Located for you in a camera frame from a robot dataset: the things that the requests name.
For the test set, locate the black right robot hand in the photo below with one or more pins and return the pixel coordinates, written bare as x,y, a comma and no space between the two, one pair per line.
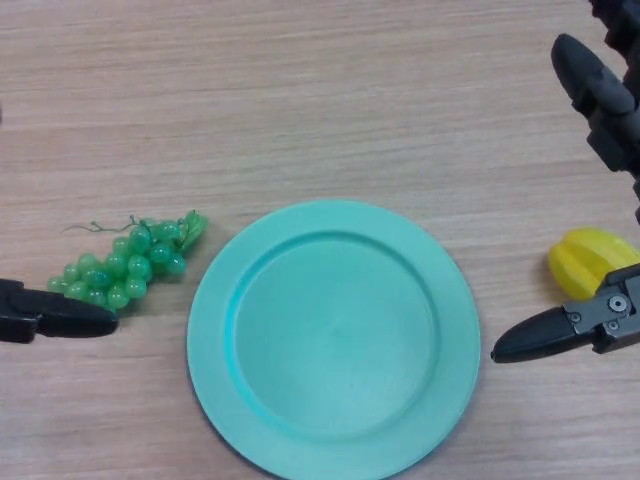
605,100

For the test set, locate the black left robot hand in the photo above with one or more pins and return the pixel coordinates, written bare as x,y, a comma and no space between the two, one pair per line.
45,315

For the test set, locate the green grapes bunch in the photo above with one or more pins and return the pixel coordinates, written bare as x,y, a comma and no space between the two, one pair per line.
127,270

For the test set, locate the teal round plate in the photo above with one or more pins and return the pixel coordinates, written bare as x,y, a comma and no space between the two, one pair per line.
334,339

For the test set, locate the yellow starfruit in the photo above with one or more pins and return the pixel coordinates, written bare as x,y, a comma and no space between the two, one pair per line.
585,265

